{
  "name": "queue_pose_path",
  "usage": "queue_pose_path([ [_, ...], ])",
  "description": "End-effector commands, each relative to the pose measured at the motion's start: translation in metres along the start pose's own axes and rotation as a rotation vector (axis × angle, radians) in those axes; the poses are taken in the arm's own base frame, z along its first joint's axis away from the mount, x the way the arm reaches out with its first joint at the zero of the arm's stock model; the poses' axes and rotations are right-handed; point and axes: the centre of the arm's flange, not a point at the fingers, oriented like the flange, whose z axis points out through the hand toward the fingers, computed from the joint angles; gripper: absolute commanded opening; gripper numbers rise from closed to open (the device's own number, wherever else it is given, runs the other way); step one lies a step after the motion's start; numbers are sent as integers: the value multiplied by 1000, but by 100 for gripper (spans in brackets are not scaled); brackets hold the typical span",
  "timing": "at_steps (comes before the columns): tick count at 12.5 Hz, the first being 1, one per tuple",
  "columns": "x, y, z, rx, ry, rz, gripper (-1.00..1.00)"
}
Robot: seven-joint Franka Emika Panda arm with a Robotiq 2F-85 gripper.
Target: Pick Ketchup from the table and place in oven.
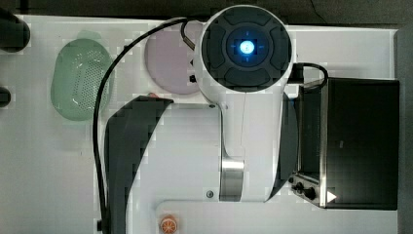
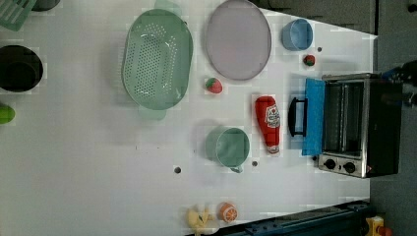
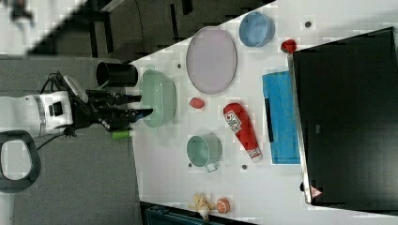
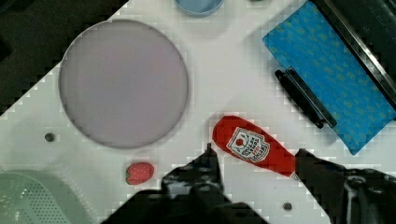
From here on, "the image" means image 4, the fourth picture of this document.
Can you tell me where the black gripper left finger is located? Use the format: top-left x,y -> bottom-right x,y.
161,143 -> 224,199

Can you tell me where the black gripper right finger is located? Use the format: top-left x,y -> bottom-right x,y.
295,148 -> 396,224

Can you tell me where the red plush ketchup bottle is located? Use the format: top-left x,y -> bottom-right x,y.
212,116 -> 299,180

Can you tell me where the black toaster oven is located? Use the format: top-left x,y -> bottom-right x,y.
310,0 -> 396,107

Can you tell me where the red plush strawberry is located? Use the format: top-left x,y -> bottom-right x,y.
125,162 -> 154,186

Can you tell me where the grey round plate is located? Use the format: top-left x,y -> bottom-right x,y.
59,20 -> 189,148

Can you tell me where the blue bowl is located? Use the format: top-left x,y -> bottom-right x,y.
174,0 -> 224,17

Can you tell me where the green perforated basket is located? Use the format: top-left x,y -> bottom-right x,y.
0,171 -> 92,224

